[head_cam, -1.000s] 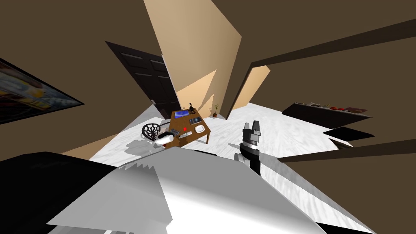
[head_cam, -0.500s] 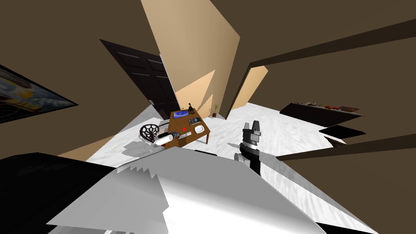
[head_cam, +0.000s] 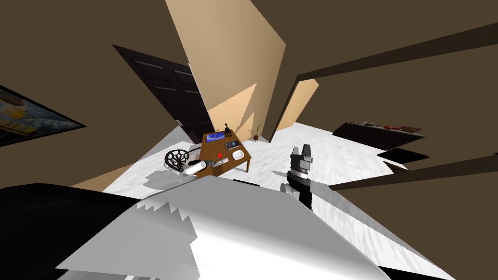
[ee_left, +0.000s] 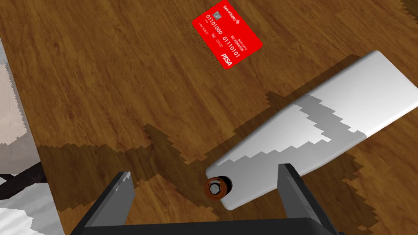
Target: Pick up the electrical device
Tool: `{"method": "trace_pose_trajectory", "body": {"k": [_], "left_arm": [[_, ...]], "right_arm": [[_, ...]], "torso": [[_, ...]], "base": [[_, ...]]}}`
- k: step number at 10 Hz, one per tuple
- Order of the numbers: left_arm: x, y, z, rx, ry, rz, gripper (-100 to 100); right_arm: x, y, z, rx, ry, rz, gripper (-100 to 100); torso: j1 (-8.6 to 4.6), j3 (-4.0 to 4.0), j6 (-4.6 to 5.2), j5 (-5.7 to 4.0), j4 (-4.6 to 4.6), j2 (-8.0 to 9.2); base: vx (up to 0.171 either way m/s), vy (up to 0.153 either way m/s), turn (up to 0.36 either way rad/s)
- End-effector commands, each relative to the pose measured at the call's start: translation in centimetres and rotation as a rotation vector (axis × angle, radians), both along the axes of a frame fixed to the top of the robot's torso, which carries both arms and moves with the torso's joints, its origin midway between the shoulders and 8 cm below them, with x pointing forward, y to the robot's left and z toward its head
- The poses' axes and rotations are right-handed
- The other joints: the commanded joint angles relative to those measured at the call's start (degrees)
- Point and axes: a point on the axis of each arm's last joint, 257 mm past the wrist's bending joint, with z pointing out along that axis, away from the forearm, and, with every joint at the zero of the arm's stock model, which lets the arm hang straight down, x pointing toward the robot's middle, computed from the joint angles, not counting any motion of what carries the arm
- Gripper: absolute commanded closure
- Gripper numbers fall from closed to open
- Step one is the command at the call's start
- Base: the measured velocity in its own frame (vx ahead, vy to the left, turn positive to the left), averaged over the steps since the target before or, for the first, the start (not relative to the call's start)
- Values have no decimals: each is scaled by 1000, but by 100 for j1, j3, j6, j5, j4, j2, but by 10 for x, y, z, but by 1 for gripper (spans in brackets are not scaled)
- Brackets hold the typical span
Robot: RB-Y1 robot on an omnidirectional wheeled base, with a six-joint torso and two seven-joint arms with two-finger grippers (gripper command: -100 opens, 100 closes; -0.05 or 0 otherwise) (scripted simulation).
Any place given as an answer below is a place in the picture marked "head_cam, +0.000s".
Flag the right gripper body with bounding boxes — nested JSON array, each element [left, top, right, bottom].
[[289, 154, 314, 175]]

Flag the brown wooden desk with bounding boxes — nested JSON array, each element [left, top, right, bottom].
[[194, 131, 252, 180]]

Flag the dark long sideboard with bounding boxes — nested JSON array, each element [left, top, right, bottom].
[[332, 121, 427, 151]]

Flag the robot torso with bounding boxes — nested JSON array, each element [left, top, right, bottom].
[[56, 175, 393, 280]]

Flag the dark brown panel door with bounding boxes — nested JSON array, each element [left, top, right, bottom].
[[111, 44, 215, 145]]

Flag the black wire round chair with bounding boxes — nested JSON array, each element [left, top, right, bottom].
[[163, 148, 191, 173]]

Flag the black framed wall picture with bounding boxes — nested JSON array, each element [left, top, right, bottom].
[[0, 84, 87, 147]]

